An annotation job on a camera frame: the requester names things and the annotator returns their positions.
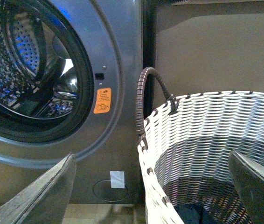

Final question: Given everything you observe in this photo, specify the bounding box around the navy blue mesh garment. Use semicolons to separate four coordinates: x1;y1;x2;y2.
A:
174;204;216;224

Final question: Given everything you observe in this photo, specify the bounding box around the dark grey washing machine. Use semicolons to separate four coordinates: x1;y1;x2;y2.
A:
0;0;143;204

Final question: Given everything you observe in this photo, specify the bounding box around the white paper label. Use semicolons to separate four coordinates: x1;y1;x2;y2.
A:
110;171;125;189

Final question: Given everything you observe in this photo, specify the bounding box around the dark brown basket handle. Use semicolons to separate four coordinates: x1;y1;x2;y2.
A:
135;67;179;150

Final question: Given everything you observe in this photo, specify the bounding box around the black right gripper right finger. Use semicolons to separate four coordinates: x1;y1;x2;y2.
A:
228;150;264;224

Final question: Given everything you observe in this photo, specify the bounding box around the orange warning sticker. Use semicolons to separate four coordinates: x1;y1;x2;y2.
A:
94;88;111;114

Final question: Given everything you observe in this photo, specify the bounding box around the white woven laundry basket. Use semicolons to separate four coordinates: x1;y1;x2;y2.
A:
138;91;264;224

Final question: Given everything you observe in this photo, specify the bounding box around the grey cabinet beside washer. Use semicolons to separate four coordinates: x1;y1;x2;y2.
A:
154;0;264;110

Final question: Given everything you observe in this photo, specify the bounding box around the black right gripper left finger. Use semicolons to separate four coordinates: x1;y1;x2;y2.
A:
0;154;76;224

